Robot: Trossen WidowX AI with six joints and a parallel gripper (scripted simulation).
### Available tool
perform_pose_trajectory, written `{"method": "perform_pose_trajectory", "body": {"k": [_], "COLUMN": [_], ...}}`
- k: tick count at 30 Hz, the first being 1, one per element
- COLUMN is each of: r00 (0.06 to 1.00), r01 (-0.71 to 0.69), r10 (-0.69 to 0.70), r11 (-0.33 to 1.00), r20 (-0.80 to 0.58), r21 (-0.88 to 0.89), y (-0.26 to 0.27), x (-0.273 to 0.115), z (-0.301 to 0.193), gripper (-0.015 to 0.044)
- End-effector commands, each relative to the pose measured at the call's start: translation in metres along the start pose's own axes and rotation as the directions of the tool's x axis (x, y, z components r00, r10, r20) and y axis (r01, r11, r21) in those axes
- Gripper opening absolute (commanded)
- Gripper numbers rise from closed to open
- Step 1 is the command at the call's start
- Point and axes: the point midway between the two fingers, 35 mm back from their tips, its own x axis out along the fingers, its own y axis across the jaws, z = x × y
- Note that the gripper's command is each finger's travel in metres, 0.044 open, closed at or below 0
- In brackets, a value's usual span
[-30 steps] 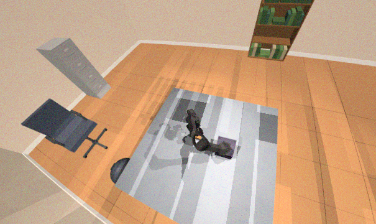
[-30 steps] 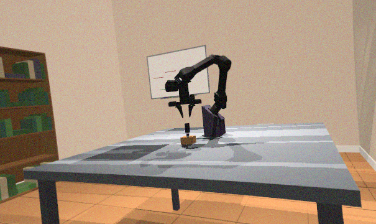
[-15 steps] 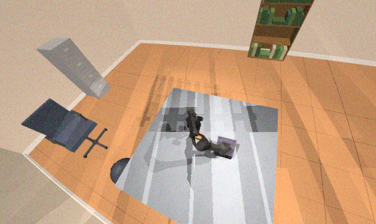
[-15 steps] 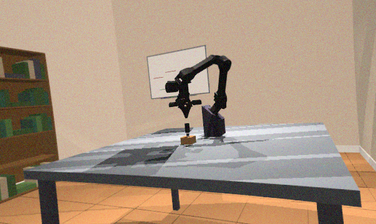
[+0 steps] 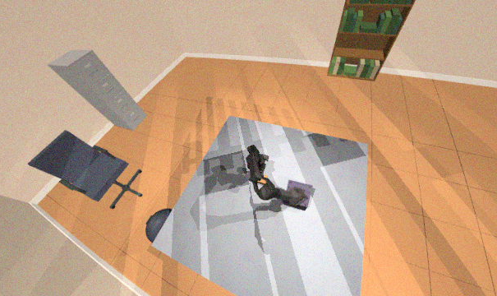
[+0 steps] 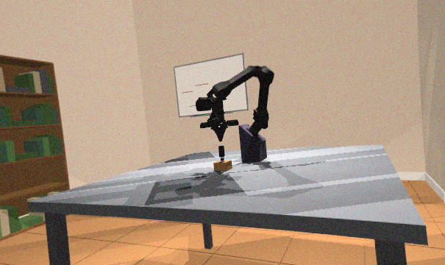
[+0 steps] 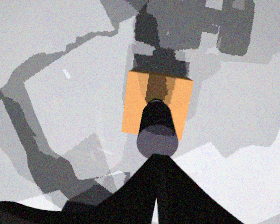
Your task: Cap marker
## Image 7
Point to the tan wooden block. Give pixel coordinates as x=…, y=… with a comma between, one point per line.
x=144, y=87

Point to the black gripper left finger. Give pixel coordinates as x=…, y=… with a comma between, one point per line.
x=133, y=203

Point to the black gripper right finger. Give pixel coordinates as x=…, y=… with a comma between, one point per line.
x=180, y=200

